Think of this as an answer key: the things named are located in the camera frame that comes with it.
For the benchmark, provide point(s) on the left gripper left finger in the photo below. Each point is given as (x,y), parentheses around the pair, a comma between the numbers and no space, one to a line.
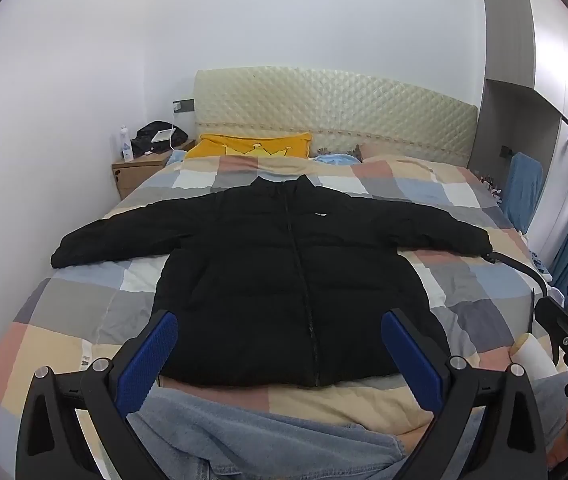
(52,443)

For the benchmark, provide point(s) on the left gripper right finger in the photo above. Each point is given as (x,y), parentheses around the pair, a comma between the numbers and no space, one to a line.
(509,440)

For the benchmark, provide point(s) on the black puffer jacket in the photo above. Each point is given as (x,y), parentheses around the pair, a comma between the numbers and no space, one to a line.
(280,283)

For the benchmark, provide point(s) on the blue hanging towel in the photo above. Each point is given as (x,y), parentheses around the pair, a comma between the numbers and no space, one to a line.
(522,191)

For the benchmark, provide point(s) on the blue jeans legs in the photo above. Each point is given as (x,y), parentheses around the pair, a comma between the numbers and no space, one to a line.
(192,438)

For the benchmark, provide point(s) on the grey white wardrobe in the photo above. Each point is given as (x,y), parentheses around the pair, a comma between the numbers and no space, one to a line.
(525,108)

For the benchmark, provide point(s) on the pink pillow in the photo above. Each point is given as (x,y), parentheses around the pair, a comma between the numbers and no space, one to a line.
(372,149)

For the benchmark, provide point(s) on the wooden nightstand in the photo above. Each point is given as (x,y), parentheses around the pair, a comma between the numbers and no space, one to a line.
(129,175)

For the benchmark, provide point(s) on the light blue pillow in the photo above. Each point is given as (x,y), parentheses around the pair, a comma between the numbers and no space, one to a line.
(337,159)

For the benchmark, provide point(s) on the white spray bottle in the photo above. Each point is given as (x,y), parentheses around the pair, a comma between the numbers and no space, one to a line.
(125,145)

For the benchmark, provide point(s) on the cream quilted headboard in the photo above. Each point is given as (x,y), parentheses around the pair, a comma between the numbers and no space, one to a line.
(340,109)

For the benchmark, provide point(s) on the black bag on nightstand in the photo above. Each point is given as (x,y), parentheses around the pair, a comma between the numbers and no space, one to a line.
(142,145)

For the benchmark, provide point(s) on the yellow crown pillow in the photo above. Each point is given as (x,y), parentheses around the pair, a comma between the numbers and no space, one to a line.
(217,144)

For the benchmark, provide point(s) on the white device on bag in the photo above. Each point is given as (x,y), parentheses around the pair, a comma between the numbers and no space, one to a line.
(163,136)

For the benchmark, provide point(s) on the grey wall socket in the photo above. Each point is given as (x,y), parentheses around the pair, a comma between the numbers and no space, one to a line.
(183,106)

